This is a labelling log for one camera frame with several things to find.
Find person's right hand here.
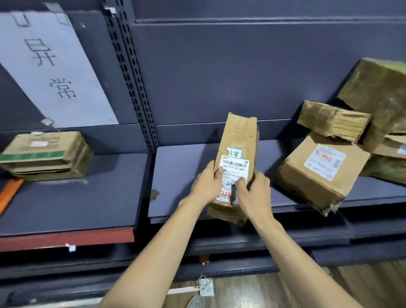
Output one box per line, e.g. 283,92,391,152
236,171,274,228

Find person's left hand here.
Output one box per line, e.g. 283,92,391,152
178,160,225,212

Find tall labelled cardboard box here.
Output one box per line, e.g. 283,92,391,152
207,112,260,226

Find person's left forearm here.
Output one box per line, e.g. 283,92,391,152
99,197,210,308

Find person's right forearm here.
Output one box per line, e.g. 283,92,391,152
250,212,355,308

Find large labelled cardboard box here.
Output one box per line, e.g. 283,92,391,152
275,131,372,216

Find small taped cardboard box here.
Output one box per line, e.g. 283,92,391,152
297,100,372,143

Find black perforated shelf upright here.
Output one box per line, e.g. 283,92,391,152
102,0,159,153

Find greenish cardboard box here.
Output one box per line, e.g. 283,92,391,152
361,154,406,186

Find dark shelf board red edge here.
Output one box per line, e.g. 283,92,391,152
0,152,150,253

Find cardboard box with label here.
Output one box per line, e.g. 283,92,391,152
372,133,406,160

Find big plain taped cardboard box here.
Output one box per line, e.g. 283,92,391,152
336,57,406,134

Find flat cardboard box green stripe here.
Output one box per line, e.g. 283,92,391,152
0,131,95,182

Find white paper sign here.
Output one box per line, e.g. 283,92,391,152
0,10,120,128

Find orange strip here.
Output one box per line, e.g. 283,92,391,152
0,178,25,217

